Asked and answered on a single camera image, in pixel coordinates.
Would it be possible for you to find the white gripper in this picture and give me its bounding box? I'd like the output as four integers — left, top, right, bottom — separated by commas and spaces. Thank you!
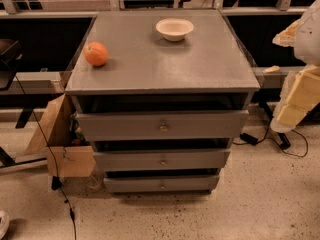
270, 66, 320, 133

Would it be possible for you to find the grey drawer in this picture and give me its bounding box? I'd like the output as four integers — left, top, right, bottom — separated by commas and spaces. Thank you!
77, 110, 248, 141
94, 149, 230, 172
104, 175, 219, 193

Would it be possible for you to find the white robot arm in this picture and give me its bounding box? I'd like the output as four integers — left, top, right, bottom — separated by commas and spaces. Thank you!
271, 0, 320, 133

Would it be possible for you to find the grey drawer cabinet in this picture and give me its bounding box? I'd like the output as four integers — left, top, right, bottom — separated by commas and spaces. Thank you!
66, 10, 259, 179

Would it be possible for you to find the grey top drawer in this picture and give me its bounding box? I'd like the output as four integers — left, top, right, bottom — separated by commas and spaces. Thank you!
77, 110, 248, 141

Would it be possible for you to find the grey bottom drawer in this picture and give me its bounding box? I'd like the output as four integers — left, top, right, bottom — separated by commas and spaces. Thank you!
104, 175, 219, 193

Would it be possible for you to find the small yellow foam piece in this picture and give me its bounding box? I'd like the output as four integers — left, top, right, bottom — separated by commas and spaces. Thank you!
262, 65, 280, 74

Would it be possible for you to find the white paper bowl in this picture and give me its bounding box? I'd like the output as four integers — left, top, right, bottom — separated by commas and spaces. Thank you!
156, 18, 194, 42

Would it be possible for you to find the orange fruit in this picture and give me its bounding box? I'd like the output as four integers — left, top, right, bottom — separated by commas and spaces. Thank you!
84, 42, 108, 66

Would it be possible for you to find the cardboard box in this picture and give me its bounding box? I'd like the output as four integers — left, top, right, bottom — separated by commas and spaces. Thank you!
25, 94, 96, 178

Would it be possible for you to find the white shoe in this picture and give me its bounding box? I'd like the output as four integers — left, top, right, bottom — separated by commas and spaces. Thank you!
0, 211, 10, 239

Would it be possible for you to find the black cable on floor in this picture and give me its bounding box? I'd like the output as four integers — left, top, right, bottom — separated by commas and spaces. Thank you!
13, 73, 78, 240

